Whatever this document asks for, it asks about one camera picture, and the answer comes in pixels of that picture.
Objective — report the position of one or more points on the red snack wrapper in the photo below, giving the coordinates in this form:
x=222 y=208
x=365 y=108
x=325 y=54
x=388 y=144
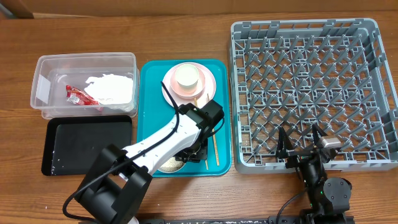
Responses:
x=79 y=97

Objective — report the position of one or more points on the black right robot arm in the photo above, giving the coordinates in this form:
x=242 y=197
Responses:
x=328 y=197

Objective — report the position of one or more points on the grey bowl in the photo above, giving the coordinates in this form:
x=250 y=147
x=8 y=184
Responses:
x=172 y=165

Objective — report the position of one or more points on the grey dishwasher rack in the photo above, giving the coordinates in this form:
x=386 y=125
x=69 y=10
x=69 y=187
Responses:
x=293 y=74

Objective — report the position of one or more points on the black tray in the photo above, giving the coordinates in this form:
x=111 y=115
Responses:
x=73 y=143

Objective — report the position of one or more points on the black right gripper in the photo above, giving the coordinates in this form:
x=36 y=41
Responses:
x=285 y=149

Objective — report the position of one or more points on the wooden chopstick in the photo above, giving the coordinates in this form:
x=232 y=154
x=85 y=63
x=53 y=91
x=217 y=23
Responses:
x=214 y=141
x=196 y=104

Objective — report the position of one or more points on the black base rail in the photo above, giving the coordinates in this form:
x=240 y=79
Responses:
x=269 y=220

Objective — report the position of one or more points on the large pink plate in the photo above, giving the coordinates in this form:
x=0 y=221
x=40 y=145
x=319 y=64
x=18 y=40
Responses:
x=210 y=86

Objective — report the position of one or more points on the teal plastic tray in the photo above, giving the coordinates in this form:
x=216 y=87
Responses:
x=155 y=112

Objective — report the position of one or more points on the clear plastic bin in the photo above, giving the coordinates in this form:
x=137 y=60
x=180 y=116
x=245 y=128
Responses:
x=54 y=72

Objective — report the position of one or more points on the left wooden chopstick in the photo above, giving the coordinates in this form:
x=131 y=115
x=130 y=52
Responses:
x=196 y=104

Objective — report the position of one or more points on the white napkin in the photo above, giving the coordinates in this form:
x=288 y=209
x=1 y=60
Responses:
x=110 y=89

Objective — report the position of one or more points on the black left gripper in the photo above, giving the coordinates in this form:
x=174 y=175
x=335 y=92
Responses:
x=203 y=153

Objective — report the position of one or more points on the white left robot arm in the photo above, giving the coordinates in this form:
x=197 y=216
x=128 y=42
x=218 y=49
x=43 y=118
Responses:
x=116 y=183

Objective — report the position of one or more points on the right wooden chopstick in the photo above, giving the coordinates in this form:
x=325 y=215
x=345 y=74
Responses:
x=214 y=141

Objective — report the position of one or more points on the pale green cup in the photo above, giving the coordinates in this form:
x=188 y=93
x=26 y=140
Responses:
x=187 y=75

